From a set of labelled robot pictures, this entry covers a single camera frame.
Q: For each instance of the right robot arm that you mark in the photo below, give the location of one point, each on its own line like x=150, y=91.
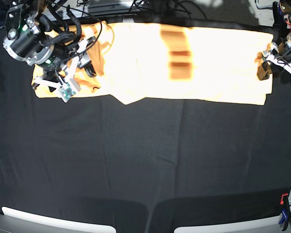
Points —
x=37, y=35

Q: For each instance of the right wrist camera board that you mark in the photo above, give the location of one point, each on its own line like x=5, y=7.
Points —
x=66, y=92

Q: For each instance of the yellow t-shirt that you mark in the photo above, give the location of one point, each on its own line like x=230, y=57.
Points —
x=134, y=61

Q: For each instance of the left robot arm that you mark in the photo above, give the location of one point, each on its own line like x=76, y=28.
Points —
x=282, y=22

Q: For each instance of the red blue clamp near right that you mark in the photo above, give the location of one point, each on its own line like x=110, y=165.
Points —
x=285, y=212

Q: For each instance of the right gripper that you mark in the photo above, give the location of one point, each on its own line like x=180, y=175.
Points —
x=65, y=71

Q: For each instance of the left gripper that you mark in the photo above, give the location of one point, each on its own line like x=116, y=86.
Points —
x=274, y=57

